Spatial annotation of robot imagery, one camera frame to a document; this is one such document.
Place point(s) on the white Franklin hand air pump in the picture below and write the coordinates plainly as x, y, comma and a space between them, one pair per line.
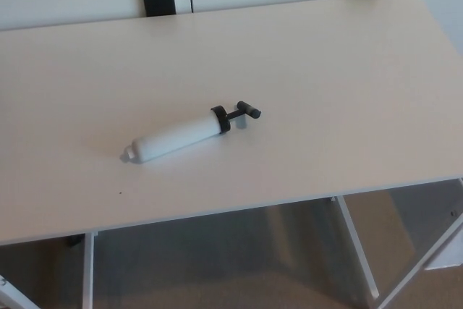
177, 137

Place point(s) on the white metal desk leg frame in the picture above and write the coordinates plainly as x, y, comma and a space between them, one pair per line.
356, 236
88, 273

